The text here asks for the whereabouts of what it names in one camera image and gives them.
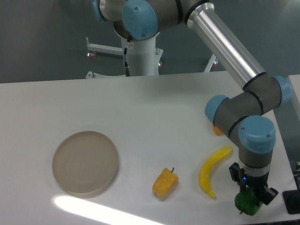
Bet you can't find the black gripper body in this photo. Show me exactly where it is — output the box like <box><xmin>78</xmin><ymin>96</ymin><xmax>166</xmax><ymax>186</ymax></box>
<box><xmin>238</xmin><ymin>168</ymin><xmax>269</xmax><ymax>190</ymax></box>

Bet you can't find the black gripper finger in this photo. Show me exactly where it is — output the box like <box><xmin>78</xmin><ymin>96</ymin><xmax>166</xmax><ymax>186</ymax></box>
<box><xmin>257</xmin><ymin>186</ymin><xmax>278</xmax><ymax>205</ymax></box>
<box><xmin>229</xmin><ymin>162</ymin><xmax>245</xmax><ymax>192</ymax></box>

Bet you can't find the green bell pepper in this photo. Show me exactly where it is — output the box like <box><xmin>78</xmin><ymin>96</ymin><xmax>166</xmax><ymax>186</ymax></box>
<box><xmin>234</xmin><ymin>187</ymin><xmax>263</xmax><ymax>216</ymax></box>

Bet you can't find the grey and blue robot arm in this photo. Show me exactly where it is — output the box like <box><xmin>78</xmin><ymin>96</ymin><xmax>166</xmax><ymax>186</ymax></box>
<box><xmin>91</xmin><ymin>0</ymin><xmax>292</xmax><ymax>205</ymax></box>

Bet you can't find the yellow-orange bell pepper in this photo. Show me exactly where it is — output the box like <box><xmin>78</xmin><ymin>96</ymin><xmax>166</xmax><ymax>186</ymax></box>
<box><xmin>152</xmin><ymin>168</ymin><xmax>179</xmax><ymax>197</ymax></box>

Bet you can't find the beige round plate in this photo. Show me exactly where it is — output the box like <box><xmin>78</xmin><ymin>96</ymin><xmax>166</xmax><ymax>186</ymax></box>
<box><xmin>52</xmin><ymin>131</ymin><xmax>119</xmax><ymax>198</ymax></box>

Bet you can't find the black device at table edge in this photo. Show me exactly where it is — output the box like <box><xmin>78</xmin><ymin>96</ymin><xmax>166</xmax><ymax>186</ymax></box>
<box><xmin>282</xmin><ymin>189</ymin><xmax>300</xmax><ymax>215</ymax></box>

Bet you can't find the yellow banana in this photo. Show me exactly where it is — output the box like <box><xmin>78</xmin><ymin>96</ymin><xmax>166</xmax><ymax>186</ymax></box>
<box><xmin>198</xmin><ymin>146</ymin><xmax>233</xmax><ymax>199</ymax></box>

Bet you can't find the small orange object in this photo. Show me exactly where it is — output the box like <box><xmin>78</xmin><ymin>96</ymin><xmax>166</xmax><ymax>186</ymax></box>
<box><xmin>212</xmin><ymin>125</ymin><xmax>224</xmax><ymax>136</ymax></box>

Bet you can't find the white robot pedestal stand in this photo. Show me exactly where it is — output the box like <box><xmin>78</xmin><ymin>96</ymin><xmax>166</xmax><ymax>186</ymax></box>
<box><xmin>84</xmin><ymin>32</ymin><xmax>221</xmax><ymax>79</ymax></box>

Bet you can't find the black cable on pedestal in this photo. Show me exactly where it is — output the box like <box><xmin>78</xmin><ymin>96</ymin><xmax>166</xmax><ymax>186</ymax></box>
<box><xmin>123</xmin><ymin>35</ymin><xmax>132</xmax><ymax>77</ymax></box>

